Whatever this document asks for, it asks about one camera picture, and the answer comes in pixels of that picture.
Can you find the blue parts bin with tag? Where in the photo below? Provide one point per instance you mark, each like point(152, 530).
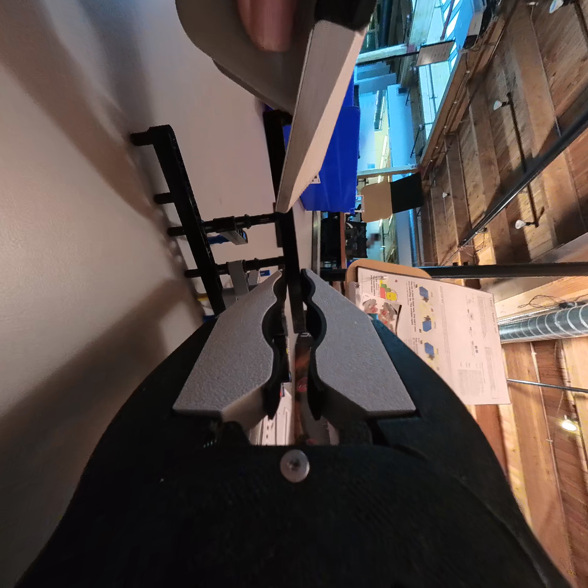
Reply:
point(335, 160)

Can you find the person's left hand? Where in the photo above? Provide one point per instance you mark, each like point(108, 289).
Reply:
point(268, 23)

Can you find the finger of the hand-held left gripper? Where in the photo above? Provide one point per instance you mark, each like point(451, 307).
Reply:
point(321, 115)

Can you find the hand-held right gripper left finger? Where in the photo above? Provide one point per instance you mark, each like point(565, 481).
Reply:
point(225, 353)

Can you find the brown and black panel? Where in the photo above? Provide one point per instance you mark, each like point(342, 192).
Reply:
point(390, 195)

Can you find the silver ventilation duct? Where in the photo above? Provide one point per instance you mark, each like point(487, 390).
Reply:
point(542, 324)

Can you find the instruction poster on board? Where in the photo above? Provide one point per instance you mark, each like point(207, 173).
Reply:
point(436, 330)

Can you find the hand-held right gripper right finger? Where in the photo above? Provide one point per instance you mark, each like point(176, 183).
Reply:
point(363, 358)

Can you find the grey black toy brick chassis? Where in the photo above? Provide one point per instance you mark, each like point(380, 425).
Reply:
point(193, 220)

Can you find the black metal pole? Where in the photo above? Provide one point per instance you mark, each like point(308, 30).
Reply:
point(505, 271)

